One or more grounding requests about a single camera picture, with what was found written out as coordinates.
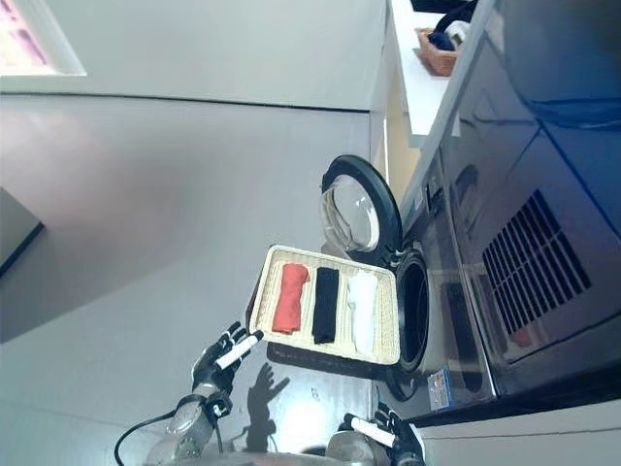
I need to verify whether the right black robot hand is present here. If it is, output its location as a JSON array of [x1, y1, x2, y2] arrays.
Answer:
[[343, 402, 426, 466]]

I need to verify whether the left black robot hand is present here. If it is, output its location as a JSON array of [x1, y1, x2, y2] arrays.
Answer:
[[191, 320, 266, 392]]

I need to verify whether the red cloth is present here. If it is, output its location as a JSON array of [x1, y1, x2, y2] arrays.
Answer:
[[271, 261, 311, 335]]

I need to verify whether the black cloth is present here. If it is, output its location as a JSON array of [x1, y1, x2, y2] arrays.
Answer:
[[310, 266, 341, 346]]

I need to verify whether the front-load washing machine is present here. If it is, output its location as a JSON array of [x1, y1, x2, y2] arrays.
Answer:
[[397, 0, 621, 466]]

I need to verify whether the blue energy label sticker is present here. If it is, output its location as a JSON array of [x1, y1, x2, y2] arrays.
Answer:
[[426, 368, 455, 407]]

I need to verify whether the dark brown wooden stool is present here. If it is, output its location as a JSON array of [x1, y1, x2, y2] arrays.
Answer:
[[245, 290, 389, 389]]

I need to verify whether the silver robot torso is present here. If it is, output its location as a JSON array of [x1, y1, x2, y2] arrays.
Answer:
[[193, 450, 341, 466]]

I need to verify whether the white wicker basket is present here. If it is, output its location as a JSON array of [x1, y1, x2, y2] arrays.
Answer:
[[249, 244, 403, 365]]

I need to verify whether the round glass washer door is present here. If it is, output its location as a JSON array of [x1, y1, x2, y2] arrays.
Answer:
[[318, 153, 403, 261]]

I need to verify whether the grey board with dark edge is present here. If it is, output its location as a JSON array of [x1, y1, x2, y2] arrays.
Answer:
[[0, 186, 45, 278]]

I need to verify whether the dark grey stacked dryer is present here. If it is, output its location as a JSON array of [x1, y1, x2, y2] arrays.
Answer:
[[436, 0, 621, 389]]

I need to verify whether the white counter cabinet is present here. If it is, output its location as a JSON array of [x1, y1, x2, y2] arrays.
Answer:
[[371, 0, 467, 195]]

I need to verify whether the white framed window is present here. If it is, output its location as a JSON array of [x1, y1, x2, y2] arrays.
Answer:
[[0, 0, 87, 78]]

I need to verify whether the brown wicker basket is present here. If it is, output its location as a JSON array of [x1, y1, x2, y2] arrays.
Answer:
[[414, 26, 462, 77]]

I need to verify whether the dark blue cloth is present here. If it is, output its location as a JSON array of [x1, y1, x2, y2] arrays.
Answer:
[[426, 0, 481, 50]]

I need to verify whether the small white cloth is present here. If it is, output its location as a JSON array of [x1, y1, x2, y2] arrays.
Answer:
[[444, 18, 471, 48]]

